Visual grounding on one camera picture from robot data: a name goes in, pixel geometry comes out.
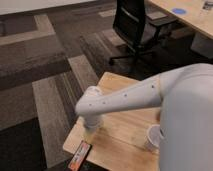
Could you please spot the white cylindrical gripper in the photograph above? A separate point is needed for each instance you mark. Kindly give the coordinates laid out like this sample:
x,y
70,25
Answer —
x,y
92,122

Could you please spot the black eraser with label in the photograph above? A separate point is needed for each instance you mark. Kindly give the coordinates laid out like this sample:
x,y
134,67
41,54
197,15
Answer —
x,y
79,156

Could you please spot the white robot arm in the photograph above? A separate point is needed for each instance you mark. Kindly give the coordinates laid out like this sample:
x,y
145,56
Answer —
x,y
185,97

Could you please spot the white paper cup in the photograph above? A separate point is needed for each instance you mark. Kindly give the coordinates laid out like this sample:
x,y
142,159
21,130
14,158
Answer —
x,y
153,138

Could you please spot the black office chair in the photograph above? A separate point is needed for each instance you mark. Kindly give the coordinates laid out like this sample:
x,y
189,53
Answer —
x,y
141,27

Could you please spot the blue round disc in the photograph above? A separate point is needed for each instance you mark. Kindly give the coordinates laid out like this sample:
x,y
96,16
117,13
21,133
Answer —
x,y
179,11

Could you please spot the light wooden desk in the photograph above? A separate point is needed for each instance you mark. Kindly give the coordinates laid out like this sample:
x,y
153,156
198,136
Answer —
x,y
199,19

